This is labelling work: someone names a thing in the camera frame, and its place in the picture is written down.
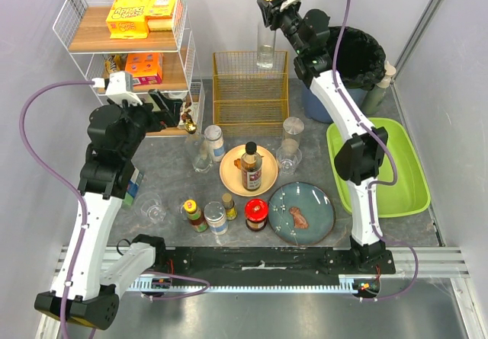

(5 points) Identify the grey green pump bottle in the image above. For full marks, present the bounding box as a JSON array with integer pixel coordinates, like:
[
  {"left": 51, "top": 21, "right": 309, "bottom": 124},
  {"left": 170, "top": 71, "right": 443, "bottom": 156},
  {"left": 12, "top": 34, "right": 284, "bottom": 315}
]
[{"left": 361, "top": 60, "right": 397, "bottom": 117}]

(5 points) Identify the yellow sponge pack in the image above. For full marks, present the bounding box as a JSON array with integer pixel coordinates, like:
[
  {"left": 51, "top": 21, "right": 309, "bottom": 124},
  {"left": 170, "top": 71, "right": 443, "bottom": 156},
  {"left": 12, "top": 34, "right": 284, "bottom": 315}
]
[{"left": 144, "top": 0, "right": 178, "bottom": 31}]

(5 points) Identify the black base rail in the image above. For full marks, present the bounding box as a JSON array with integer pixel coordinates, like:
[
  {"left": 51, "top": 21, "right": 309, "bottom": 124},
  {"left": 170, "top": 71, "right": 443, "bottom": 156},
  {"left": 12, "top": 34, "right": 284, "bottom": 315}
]
[{"left": 152, "top": 247, "right": 396, "bottom": 287}]

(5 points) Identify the red lid sauce jar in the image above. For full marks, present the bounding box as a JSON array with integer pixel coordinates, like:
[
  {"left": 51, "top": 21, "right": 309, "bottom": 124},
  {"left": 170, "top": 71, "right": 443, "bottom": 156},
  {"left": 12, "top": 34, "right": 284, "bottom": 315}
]
[{"left": 245, "top": 198, "right": 268, "bottom": 232}]

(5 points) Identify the chobani yogurt tub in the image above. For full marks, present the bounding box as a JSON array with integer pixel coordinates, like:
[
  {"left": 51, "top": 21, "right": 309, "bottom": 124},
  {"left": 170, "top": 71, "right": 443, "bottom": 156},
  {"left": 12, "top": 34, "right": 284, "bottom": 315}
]
[{"left": 178, "top": 101, "right": 198, "bottom": 134}]

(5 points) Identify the yellow candy bag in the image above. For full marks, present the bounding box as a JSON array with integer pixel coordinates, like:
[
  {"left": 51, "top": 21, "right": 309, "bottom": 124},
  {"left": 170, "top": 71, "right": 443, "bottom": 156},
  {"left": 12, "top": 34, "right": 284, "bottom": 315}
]
[{"left": 104, "top": 54, "right": 124, "bottom": 76}]

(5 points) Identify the white lid spice jar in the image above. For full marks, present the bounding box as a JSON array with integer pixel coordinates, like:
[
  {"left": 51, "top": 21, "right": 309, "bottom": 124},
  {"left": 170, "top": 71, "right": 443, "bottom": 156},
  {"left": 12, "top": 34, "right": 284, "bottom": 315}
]
[{"left": 204, "top": 125, "right": 226, "bottom": 162}]

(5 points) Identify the blue green sponge pack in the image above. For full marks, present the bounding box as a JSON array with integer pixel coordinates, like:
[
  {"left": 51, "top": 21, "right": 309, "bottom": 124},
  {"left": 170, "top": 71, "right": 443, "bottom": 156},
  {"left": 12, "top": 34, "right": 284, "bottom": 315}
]
[{"left": 123, "top": 168, "right": 144, "bottom": 206}]

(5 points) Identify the blue ceramic plate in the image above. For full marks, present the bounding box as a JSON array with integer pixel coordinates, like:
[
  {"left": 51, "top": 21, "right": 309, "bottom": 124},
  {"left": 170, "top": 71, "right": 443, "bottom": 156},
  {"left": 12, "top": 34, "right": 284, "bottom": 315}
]
[{"left": 268, "top": 181, "right": 335, "bottom": 246}]

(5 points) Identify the beige round plate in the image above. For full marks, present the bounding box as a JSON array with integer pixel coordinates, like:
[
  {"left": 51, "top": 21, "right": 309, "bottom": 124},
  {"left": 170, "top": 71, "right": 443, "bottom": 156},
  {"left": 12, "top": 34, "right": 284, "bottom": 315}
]
[{"left": 220, "top": 144, "right": 278, "bottom": 197}]

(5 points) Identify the white wire shelf rack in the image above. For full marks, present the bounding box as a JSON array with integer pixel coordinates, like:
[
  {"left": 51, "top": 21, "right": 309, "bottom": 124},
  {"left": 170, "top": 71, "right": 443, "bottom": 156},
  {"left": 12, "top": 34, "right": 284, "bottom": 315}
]
[{"left": 53, "top": 0, "right": 205, "bottom": 130}]

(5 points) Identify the yellow snack box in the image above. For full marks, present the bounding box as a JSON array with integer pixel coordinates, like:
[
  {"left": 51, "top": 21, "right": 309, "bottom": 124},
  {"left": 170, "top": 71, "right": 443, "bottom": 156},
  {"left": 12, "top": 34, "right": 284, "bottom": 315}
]
[{"left": 106, "top": 0, "right": 150, "bottom": 39}]

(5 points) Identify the silver lid spice jar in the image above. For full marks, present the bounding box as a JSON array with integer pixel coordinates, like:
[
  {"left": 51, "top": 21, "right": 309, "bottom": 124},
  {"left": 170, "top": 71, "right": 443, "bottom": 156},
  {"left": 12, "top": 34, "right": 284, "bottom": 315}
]
[{"left": 204, "top": 201, "right": 228, "bottom": 235}]

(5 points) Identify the small yellow spice bottle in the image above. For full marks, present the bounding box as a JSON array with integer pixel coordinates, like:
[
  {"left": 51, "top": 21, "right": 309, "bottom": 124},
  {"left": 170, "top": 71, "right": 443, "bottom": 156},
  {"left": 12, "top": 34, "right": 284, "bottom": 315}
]
[{"left": 222, "top": 193, "right": 237, "bottom": 221}]

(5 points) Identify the dark soy sauce bottle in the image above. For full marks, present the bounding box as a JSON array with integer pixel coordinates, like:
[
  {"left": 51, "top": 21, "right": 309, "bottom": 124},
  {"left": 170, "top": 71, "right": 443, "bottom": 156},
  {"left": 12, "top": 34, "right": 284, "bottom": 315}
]
[{"left": 240, "top": 142, "right": 262, "bottom": 191}]

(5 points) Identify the yellow cap sauce bottle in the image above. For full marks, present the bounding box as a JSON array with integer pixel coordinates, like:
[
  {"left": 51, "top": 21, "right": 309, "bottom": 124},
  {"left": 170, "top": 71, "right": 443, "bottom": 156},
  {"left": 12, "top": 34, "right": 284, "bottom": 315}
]
[{"left": 183, "top": 199, "right": 208, "bottom": 232}]

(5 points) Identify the clear plastic cup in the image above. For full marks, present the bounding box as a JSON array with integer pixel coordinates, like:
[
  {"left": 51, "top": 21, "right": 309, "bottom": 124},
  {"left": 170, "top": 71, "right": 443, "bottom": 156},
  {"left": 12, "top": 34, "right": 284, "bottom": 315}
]
[
  {"left": 133, "top": 192, "right": 166, "bottom": 223},
  {"left": 168, "top": 193, "right": 188, "bottom": 219}
]

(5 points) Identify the glass oil bottle gold spout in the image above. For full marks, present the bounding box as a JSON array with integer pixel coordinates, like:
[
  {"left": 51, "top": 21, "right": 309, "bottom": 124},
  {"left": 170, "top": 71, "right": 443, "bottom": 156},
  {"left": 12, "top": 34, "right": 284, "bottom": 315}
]
[{"left": 256, "top": 0, "right": 276, "bottom": 69}]

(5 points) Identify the orange cardboard box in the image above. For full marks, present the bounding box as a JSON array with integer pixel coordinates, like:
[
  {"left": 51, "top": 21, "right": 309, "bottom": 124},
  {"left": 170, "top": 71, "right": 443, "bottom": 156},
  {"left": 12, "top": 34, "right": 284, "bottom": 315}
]
[{"left": 125, "top": 53, "right": 164, "bottom": 87}]

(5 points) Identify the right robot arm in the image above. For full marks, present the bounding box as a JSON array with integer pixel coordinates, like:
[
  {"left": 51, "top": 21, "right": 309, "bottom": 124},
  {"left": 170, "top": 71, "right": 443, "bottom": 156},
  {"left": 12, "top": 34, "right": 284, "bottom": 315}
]
[{"left": 257, "top": 0, "right": 393, "bottom": 272}]

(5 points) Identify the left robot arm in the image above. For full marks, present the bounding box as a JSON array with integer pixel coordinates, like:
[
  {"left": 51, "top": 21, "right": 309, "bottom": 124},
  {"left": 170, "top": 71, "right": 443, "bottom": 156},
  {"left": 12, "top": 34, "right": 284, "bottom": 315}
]
[{"left": 34, "top": 90, "right": 165, "bottom": 330}]

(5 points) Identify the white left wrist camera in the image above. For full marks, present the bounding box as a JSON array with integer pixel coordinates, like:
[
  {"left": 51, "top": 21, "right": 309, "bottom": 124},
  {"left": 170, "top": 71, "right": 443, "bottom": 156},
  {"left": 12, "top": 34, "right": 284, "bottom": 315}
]
[{"left": 92, "top": 71, "right": 143, "bottom": 106}]

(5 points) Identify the yellow wire basket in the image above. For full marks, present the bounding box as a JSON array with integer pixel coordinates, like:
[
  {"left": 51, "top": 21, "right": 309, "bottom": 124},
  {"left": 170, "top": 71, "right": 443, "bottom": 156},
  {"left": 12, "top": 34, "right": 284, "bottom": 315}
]
[{"left": 213, "top": 51, "right": 289, "bottom": 137}]

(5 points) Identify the white lid container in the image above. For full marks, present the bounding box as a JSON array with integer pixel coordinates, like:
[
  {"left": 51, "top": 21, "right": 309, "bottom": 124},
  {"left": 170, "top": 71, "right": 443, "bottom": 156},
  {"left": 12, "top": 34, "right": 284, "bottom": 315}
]
[{"left": 167, "top": 91, "right": 188, "bottom": 100}]

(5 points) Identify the blue trash bin black bag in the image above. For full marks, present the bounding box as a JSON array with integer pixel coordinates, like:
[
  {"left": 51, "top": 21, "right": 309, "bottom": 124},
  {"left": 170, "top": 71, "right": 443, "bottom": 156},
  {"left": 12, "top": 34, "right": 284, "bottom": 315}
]
[{"left": 302, "top": 26, "right": 386, "bottom": 123}]

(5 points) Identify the tall clear jar silver lid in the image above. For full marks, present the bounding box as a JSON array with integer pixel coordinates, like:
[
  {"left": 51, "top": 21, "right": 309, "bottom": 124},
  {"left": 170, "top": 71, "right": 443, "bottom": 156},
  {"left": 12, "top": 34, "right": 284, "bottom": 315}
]
[{"left": 281, "top": 117, "right": 304, "bottom": 152}]

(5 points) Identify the clear glass cup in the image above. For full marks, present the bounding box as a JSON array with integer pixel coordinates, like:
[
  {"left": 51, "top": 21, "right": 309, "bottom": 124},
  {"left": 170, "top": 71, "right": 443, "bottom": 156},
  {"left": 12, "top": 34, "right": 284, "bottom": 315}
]
[{"left": 276, "top": 146, "right": 302, "bottom": 175}]

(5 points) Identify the brown food piece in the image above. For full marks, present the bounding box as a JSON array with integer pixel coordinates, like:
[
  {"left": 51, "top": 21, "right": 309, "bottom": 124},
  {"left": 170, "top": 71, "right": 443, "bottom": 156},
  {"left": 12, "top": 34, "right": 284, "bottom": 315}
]
[{"left": 288, "top": 206, "right": 309, "bottom": 229}]

